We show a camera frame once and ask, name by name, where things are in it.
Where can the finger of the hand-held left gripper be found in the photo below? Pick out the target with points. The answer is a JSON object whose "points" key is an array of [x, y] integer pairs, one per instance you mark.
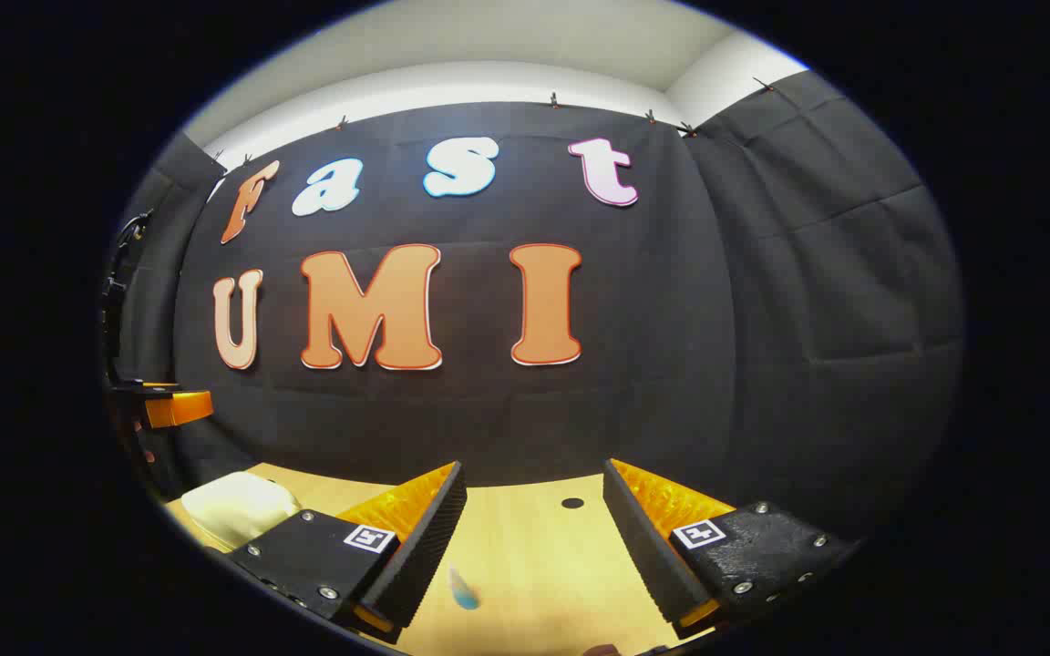
{"points": [[179, 407]]}

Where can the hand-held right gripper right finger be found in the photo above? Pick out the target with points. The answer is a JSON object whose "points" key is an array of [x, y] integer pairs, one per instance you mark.
{"points": [[648, 556]]}

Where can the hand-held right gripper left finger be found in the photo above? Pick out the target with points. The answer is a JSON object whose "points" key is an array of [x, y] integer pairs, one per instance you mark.
{"points": [[429, 556]]}

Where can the blue and white tube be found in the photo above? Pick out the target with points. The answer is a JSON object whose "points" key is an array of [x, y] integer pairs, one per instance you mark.
{"points": [[464, 592]]}

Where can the pale yellow suitcase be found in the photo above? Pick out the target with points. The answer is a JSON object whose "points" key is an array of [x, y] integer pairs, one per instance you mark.
{"points": [[238, 506]]}

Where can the black backdrop cloth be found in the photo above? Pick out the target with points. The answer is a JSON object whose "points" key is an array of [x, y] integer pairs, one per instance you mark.
{"points": [[671, 319]]}

